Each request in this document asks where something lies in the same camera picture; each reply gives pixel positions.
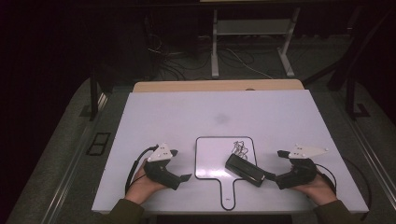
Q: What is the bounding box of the wooden table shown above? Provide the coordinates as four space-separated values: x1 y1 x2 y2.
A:
133 78 305 93

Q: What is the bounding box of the small white board with handle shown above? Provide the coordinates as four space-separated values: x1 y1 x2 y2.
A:
194 135 260 211

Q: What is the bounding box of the white metal stand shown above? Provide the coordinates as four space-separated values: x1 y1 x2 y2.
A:
210 7 302 78

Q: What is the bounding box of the tangle of black floor cables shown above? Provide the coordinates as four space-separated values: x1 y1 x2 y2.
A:
144 15 216 82

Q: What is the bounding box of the black eraser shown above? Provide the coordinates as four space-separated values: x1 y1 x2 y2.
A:
224 153 266 189

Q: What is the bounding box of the person's right hand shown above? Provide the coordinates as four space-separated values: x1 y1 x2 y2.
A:
290 172 339 207

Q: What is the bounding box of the hand-held gripper black cable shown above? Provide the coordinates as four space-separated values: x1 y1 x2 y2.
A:
314 157 373 222
124 144 160 195

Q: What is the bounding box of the right hand-held gripper black cable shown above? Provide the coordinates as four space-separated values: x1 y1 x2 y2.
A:
314 157 373 222

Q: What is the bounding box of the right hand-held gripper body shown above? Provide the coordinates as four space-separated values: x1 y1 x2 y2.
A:
275 143 330 190

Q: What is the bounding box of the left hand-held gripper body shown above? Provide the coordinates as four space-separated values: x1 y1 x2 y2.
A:
143 143 181 191

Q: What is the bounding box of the black metal stand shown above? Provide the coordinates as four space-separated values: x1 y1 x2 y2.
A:
89 66 110 122
326 6 393 120

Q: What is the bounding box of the left hand-held gripper black cable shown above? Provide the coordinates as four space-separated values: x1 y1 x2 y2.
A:
124 144 160 195

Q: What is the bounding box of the person's left hand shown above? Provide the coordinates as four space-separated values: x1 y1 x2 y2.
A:
124 159 166 205

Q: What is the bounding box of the white floor cable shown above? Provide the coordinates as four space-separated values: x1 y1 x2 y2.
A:
223 46 275 80

